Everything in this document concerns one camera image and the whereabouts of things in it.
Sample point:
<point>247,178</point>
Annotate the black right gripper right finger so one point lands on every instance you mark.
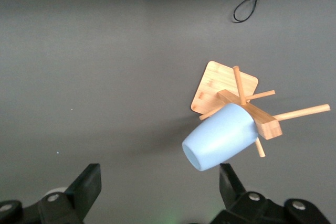
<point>231,184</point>

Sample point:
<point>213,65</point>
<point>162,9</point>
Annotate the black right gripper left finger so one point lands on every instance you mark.
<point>86,184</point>

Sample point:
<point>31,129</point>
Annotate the light blue cup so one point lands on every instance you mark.
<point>220,140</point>

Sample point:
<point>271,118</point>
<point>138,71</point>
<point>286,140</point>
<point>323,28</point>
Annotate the wooden mug tree stand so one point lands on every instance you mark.
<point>212,87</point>

